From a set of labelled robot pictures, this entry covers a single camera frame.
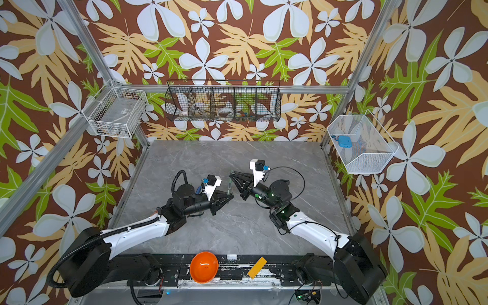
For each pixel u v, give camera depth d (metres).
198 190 0.63
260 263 0.77
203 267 0.76
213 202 0.67
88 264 0.41
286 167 0.62
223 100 0.96
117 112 0.86
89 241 0.43
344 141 0.86
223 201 0.74
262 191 0.64
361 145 0.83
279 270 0.76
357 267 0.41
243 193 0.64
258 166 0.61
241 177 0.66
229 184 0.72
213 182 0.67
